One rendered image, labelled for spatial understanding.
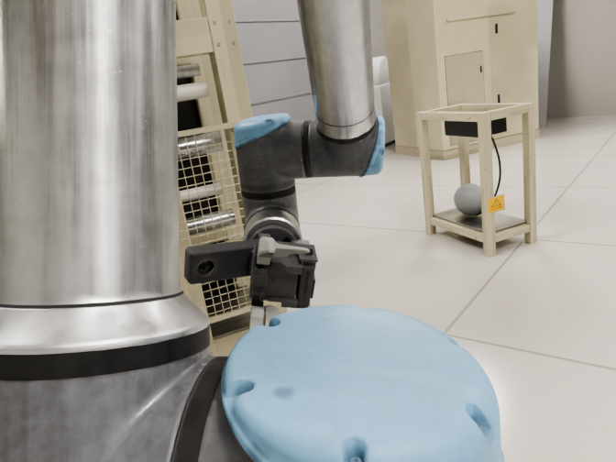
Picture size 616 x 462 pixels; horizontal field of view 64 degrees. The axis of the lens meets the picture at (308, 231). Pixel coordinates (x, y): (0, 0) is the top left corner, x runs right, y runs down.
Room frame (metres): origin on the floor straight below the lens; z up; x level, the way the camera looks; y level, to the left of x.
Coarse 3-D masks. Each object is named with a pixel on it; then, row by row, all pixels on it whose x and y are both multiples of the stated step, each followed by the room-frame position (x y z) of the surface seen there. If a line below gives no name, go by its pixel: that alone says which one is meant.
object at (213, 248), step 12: (252, 240) 0.66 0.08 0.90; (192, 252) 0.60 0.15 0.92; (204, 252) 0.61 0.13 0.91; (216, 252) 0.61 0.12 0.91; (228, 252) 0.62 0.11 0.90; (240, 252) 0.63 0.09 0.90; (192, 264) 0.60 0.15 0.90; (204, 264) 0.60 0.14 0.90; (216, 264) 0.62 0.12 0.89; (228, 264) 0.62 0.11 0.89; (240, 264) 0.63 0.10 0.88; (192, 276) 0.60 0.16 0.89; (204, 276) 0.61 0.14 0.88; (216, 276) 0.62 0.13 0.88; (228, 276) 0.63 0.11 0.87; (240, 276) 0.64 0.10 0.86
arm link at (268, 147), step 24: (264, 120) 0.76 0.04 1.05; (288, 120) 0.78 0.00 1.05; (240, 144) 0.77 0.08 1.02; (264, 144) 0.76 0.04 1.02; (288, 144) 0.75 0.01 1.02; (240, 168) 0.78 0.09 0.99; (264, 168) 0.76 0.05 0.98; (288, 168) 0.76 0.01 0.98; (264, 192) 0.76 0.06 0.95; (288, 192) 0.78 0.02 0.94
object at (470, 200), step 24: (456, 120) 2.76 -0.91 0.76; (480, 120) 2.58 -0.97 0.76; (504, 120) 2.77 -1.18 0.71; (528, 120) 2.67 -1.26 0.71; (480, 144) 2.59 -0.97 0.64; (528, 144) 2.67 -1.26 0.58; (480, 168) 2.60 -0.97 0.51; (528, 168) 2.67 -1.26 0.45; (432, 192) 3.09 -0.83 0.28; (456, 192) 2.96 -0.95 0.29; (480, 192) 2.86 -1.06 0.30; (528, 192) 2.68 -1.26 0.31; (432, 216) 3.09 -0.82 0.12; (456, 216) 2.98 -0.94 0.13; (480, 216) 2.90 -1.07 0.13; (504, 216) 2.83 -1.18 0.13; (528, 216) 2.68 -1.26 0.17; (480, 240) 2.63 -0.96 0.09; (528, 240) 2.68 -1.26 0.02
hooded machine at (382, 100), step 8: (376, 64) 7.13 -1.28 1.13; (384, 64) 7.22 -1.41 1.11; (376, 72) 7.10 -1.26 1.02; (384, 72) 7.21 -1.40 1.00; (376, 80) 7.09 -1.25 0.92; (384, 80) 7.19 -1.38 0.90; (376, 88) 7.04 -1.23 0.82; (384, 88) 7.10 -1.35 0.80; (376, 96) 7.05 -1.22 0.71; (384, 96) 7.09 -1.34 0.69; (376, 104) 7.06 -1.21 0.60; (384, 104) 7.07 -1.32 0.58; (376, 112) 7.07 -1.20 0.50; (384, 112) 7.05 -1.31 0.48; (392, 120) 7.21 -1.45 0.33; (392, 128) 7.20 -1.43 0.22; (392, 136) 7.18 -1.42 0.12
